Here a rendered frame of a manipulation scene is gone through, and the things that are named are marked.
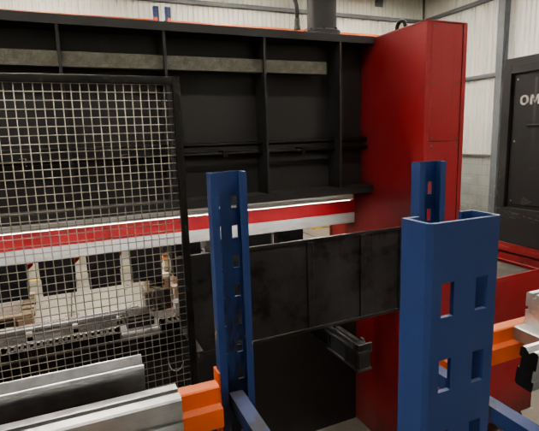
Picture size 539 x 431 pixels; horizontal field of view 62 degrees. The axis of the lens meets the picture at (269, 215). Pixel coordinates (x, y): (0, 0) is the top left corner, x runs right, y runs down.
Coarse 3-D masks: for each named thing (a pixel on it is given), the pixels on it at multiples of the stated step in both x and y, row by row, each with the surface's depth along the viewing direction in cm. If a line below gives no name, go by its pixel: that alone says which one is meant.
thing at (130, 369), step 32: (0, 384) 59; (32, 384) 61; (64, 384) 60; (96, 384) 62; (128, 384) 64; (0, 416) 58; (32, 416) 60; (64, 416) 57; (96, 416) 57; (128, 416) 58; (160, 416) 59
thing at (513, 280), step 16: (512, 272) 260; (528, 272) 256; (496, 288) 247; (512, 288) 252; (528, 288) 258; (496, 304) 249; (512, 304) 254; (496, 320) 251; (496, 368) 257; (512, 368) 263; (496, 384) 259; (512, 384) 265; (512, 400) 267; (528, 400) 273
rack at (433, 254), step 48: (240, 192) 71; (240, 240) 74; (432, 240) 26; (480, 240) 28; (240, 288) 76; (432, 288) 27; (480, 288) 30; (240, 336) 77; (432, 336) 27; (480, 336) 29; (240, 384) 78; (432, 384) 28; (480, 384) 30
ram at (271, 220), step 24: (192, 216) 228; (264, 216) 245; (288, 216) 251; (312, 216) 257; (336, 216) 264; (24, 240) 198; (48, 240) 202; (72, 240) 207; (96, 240) 211; (168, 240) 225; (192, 240) 230; (0, 264) 196
